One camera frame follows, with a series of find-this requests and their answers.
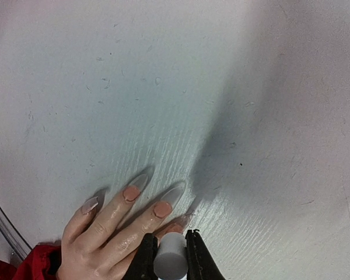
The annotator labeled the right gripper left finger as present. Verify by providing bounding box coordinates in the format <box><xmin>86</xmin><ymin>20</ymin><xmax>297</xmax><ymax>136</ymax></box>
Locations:
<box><xmin>125</xmin><ymin>233</ymin><xmax>158</xmax><ymax>280</ymax></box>

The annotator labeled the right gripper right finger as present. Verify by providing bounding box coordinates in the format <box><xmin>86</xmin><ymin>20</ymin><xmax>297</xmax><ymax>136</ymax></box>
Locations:
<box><xmin>185</xmin><ymin>229</ymin><xmax>224</xmax><ymax>280</ymax></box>

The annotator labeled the white nail polish cap brush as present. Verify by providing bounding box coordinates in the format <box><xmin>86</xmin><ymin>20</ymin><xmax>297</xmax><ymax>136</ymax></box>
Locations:
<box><xmin>153</xmin><ymin>232</ymin><xmax>188</xmax><ymax>280</ymax></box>

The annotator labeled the red sleeve forearm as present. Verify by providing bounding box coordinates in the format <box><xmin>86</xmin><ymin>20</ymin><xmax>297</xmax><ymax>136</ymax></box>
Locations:
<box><xmin>0</xmin><ymin>244</ymin><xmax>62</xmax><ymax>280</ymax></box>

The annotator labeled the mannequin hand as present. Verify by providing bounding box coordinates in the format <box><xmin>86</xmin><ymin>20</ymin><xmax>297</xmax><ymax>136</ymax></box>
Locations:
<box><xmin>56</xmin><ymin>171</ymin><xmax>190</xmax><ymax>279</ymax></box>

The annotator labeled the aluminium table frame rail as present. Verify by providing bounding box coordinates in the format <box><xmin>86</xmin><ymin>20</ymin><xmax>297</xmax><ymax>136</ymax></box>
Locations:
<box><xmin>0</xmin><ymin>206</ymin><xmax>32</xmax><ymax>266</ymax></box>

